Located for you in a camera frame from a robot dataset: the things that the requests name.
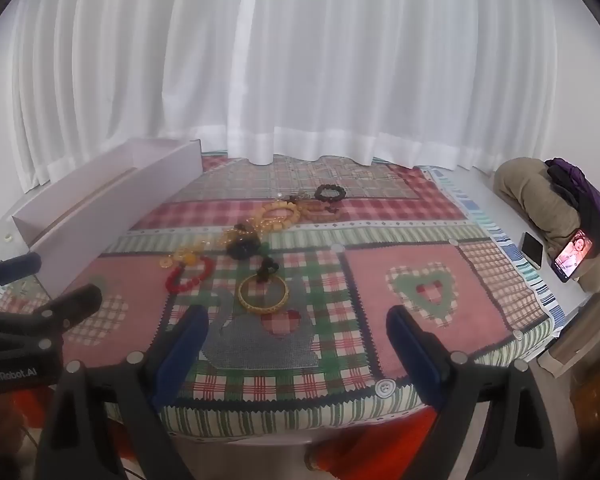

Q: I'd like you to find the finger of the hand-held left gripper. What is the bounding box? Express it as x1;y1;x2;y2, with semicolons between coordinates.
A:
0;252;42;306
31;284;104;347

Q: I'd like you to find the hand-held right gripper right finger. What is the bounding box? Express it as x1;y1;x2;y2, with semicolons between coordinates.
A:
386;304;561;480

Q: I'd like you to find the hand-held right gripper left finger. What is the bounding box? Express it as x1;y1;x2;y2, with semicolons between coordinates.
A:
34;304;210;480

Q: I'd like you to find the white rectangular box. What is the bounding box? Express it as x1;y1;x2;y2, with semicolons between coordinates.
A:
11;137;203;301

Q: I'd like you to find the gold bangle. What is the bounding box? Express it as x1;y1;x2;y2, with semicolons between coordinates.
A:
237;274;290;315

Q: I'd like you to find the plaid printed blanket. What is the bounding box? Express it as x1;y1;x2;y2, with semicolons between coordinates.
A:
0;152;563;436

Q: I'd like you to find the blue striped white sheet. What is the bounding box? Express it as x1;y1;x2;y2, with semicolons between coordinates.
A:
427;166;565;328

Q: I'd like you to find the smartphone with lit screen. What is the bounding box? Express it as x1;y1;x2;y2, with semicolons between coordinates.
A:
553;228;594;283

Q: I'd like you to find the brown pillow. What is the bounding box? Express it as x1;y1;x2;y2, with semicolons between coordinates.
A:
493;157;600;294

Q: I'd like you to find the purple cloth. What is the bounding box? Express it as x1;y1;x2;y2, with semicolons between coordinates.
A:
545;157;600;254

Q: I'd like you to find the white curtain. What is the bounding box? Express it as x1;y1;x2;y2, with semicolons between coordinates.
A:
0;0;600;196

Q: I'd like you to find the red bead bracelet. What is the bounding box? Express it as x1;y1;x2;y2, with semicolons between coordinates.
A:
165;256;216;294

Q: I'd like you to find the orange bead chain bracelet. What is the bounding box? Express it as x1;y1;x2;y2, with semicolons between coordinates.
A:
159;246;215;269

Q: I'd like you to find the dark chunky bracelet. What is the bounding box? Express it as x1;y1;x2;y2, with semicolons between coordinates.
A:
229;222;262;261

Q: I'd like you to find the brown round bead bracelet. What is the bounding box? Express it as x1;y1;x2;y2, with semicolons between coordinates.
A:
300;200;344;221

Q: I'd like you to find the yellow barrel bead bracelet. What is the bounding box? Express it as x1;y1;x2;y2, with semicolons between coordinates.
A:
254;200;301;234

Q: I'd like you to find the black bead bracelet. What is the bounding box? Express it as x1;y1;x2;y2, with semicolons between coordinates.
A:
314;183;349;205

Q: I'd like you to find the pearl and chain trinket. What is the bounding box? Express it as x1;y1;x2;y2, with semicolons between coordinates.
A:
275;190;316;206

